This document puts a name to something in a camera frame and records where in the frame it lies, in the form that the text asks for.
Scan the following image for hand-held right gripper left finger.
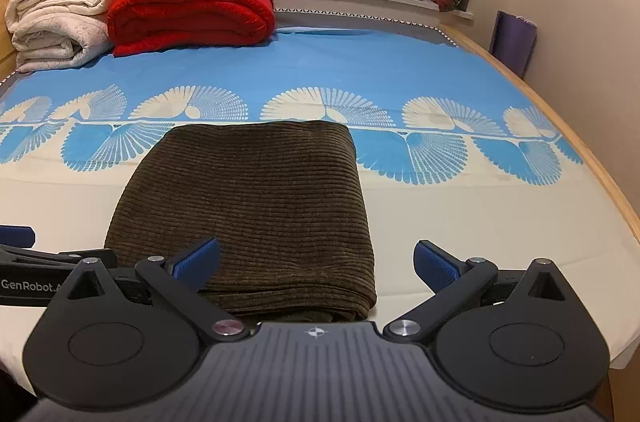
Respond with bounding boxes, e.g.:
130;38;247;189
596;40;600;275
65;237;256;343

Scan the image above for speckled white folded blanket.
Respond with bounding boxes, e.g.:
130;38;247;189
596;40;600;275
10;13;117;74

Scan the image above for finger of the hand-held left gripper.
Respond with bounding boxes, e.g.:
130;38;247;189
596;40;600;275
0;246;117;273
0;225;36;249

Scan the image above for brown corduroy pants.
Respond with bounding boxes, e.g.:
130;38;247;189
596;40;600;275
104;119;378;324

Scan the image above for purple paper bag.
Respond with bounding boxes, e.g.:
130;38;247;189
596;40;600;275
488;10;539;79

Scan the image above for red folded blanket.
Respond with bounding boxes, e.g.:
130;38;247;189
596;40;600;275
106;0;277;57

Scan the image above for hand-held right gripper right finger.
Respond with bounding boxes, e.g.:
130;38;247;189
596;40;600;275
384;241;570;343

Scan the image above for blue and cream patterned bedsheet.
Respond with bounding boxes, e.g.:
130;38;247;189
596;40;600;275
0;25;640;370

